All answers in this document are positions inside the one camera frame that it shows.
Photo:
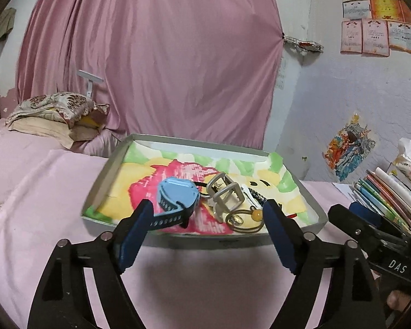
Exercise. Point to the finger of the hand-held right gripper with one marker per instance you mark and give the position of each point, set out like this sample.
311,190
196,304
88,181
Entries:
349,222
363,210

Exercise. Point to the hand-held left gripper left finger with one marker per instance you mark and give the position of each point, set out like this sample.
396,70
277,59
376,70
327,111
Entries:
135,240

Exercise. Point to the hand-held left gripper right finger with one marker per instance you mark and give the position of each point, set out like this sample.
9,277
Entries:
281,240

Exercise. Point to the black patterned hair clip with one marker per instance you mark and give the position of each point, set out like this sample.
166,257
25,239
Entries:
260,196

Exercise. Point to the white plastic hair clip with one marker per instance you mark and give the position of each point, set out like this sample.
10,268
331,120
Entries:
250,195

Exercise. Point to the grey shallow box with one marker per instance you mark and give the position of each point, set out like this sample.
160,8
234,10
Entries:
99,192

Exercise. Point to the taupe hair claw clip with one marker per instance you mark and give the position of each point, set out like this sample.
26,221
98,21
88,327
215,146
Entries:
226,195

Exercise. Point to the person's right hand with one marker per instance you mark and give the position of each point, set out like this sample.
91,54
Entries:
399,301

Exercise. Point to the stack of books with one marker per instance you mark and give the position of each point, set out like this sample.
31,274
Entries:
387,198

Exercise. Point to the white tissue pack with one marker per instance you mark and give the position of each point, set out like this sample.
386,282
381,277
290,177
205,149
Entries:
406,164

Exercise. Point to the pink bed sheet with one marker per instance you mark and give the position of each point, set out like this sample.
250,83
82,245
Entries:
37,195

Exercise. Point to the beige pillow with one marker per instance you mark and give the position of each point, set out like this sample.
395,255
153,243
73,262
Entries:
54,132

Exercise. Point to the white desk lamp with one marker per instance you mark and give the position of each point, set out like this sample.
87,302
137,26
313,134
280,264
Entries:
90,78

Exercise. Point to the pink curtain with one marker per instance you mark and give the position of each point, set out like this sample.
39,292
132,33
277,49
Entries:
157,58

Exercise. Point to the colourful wall poster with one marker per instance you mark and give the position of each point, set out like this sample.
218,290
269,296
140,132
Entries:
351,147

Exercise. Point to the group of wall certificates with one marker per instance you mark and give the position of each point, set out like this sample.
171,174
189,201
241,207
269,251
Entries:
373,24

